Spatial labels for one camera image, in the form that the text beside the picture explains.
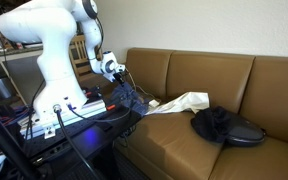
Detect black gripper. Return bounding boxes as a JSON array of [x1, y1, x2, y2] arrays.
[[113, 73, 125, 84]]

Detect blue jeans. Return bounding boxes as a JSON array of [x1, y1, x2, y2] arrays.
[[110, 82, 148, 116]]

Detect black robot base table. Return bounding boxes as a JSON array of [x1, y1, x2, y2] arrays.
[[24, 106, 141, 166]]

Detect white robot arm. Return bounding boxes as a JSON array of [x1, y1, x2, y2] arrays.
[[0, 0, 125, 123]]

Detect brown leather sofa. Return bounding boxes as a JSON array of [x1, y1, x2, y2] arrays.
[[119, 48, 288, 180]]

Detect white power adapter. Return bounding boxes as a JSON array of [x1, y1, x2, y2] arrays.
[[149, 99, 160, 107]]

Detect white cloth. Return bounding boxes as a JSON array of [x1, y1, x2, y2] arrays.
[[147, 92, 210, 115]]

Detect black garment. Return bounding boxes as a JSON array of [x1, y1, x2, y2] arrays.
[[191, 106, 230, 143]]

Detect black tripod leg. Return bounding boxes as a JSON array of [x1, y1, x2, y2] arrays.
[[0, 123, 41, 180]]

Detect black round pad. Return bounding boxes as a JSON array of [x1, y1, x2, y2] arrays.
[[226, 113, 265, 147]]

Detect white charging cable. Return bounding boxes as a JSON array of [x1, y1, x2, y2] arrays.
[[126, 71, 162, 103]]

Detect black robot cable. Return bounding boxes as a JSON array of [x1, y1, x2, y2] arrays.
[[52, 104, 102, 180]]

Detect aluminium mounting rail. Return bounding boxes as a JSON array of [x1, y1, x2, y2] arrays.
[[18, 100, 106, 139]]

